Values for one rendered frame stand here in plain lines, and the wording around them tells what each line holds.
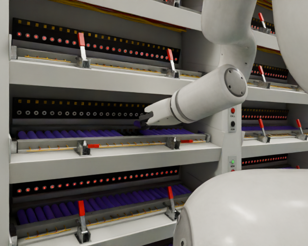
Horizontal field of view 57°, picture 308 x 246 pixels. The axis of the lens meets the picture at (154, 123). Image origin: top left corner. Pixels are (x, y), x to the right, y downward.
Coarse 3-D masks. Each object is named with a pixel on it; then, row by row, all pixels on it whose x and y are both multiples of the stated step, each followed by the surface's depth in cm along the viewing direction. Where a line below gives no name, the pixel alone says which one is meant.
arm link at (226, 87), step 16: (224, 64) 56; (208, 80) 56; (224, 80) 54; (240, 80) 56; (192, 96) 60; (208, 96) 56; (224, 96) 54; (240, 96) 55; (192, 112) 62; (208, 112) 60
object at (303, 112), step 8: (288, 72) 145; (288, 80) 145; (288, 104) 145; (296, 104) 142; (304, 104) 138; (288, 112) 145; (296, 112) 142; (304, 112) 138; (288, 120) 145; (304, 120) 138; (296, 152) 142; (304, 152) 138; (288, 160) 145; (304, 160) 138
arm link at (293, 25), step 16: (272, 0) 23; (288, 0) 20; (304, 0) 19; (288, 16) 20; (304, 16) 19; (288, 32) 20; (304, 32) 19; (288, 48) 21; (304, 48) 20; (288, 64) 22; (304, 64) 20; (304, 80) 21
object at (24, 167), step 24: (24, 120) 73; (48, 120) 77; (72, 120) 80; (96, 120) 84; (120, 120) 89; (192, 144) 88; (216, 144) 92; (24, 168) 58; (48, 168) 60; (72, 168) 63; (96, 168) 67; (120, 168) 71; (144, 168) 75
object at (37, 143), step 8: (120, 136) 76; (128, 136) 78; (136, 136) 79; (144, 136) 80; (152, 136) 81; (160, 136) 83; (168, 136) 84; (176, 136) 86; (184, 136) 87; (192, 136) 89; (200, 136) 91; (24, 144) 62; (32, 144) 63; (40, 144) 64; (48, 144) 65; (56, 144) 66; (64, 144) 67; (72, 144) 68; (104, 144) 73; (112, 144) 74; (144, 144) 78; (152, 144) 79
